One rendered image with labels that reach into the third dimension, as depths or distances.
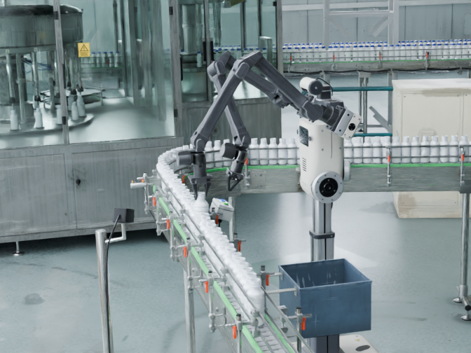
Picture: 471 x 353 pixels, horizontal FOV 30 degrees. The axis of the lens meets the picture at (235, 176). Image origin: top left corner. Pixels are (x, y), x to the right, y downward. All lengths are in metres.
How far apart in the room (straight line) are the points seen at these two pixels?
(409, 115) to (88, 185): 2.85
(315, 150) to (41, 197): 3.52
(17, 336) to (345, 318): 2.70
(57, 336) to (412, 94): 3.83
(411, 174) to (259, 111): 3.94
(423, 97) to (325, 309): 4.44
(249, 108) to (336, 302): 5.83
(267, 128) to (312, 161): 5.23
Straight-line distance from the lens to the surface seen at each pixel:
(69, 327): 5.87
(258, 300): 3.06
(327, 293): 3.64
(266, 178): 5.62
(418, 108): 7.89
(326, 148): 4.18
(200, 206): 3.91
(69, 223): 7.30
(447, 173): 5.68
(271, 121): 9.41
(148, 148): 7.23
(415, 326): 5.73
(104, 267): 2.88
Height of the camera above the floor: 2.20
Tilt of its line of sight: 13 degrees down
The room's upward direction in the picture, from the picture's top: 2 degrees counter-clockwise
